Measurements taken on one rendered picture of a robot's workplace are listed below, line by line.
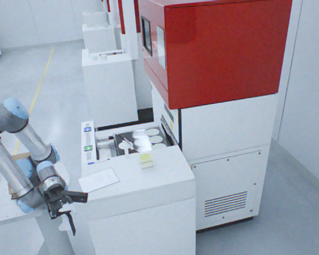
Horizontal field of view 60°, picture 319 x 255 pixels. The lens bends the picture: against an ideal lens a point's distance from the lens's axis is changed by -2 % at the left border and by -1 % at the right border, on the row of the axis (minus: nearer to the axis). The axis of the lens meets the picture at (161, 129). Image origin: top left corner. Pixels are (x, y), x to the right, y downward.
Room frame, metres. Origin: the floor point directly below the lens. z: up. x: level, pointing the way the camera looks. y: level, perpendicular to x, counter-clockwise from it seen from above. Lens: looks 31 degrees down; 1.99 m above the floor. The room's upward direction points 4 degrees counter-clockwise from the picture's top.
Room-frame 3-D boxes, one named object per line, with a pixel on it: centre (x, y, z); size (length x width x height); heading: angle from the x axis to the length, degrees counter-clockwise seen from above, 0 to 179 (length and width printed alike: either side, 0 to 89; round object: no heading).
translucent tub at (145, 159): (1.32, 0.10, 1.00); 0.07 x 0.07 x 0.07; 15
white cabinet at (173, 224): (1.59, 0.24, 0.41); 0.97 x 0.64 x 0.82; 12
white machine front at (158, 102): (1.92, -0.03, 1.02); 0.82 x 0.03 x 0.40; 12
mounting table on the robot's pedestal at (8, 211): (1.35, 0.84, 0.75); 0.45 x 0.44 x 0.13; 105
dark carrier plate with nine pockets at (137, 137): (1.69, 0.15, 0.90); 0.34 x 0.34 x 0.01; 12
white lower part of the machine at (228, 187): (1.99, -0.36, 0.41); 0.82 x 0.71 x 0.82; 12
